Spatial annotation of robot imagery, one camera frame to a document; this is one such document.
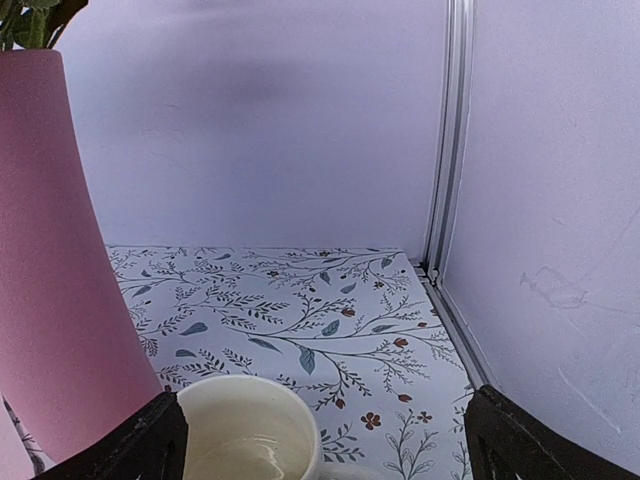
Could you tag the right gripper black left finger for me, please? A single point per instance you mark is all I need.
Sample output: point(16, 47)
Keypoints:
point(151, 444)

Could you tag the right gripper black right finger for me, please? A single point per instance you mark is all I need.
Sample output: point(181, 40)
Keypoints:
point(506, 442)

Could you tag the white flower stem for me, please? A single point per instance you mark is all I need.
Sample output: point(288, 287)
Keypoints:
point(36, 24)

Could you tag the tall pink vase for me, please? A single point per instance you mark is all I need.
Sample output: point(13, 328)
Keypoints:
point(72, 365)

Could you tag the cream ceramic mug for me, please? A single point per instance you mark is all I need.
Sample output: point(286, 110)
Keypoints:
point(247, 427)

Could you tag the floral patterned table mat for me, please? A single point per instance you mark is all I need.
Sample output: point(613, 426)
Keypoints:
point(351, 331)

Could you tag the right aluminium frame post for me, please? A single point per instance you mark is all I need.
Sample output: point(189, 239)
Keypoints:
point(455, 105)

